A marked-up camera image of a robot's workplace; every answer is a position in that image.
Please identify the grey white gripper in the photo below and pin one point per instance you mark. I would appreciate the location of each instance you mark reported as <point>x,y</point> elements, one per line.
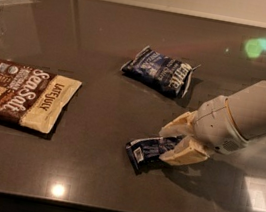
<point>213,124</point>

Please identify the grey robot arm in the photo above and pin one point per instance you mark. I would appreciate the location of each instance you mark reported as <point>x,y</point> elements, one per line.
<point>248,109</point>

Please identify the dark blue kettle chips bag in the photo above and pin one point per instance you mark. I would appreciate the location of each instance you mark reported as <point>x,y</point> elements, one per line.
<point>169,76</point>

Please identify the brown Late July chips bag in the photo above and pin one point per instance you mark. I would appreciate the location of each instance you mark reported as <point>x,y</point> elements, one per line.
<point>31,97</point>

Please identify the blue rxbar blueberry wrapper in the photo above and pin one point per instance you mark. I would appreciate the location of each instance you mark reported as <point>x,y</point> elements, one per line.
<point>145,153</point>

